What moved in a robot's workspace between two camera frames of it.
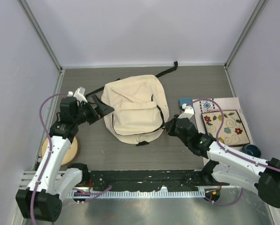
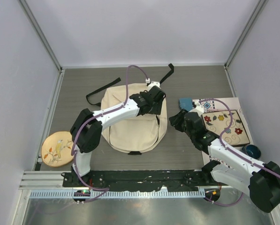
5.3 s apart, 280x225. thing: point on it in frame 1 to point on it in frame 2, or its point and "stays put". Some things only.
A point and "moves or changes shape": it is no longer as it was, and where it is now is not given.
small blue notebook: x=186 y=101 stays put
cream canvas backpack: x=140 y=108 moves or changes shape
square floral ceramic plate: x=232 y=132 stays put
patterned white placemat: x=210 y=105 stays put
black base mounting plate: x=133 y=181 stays put
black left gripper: x=102 y=108 to x=157 y=109
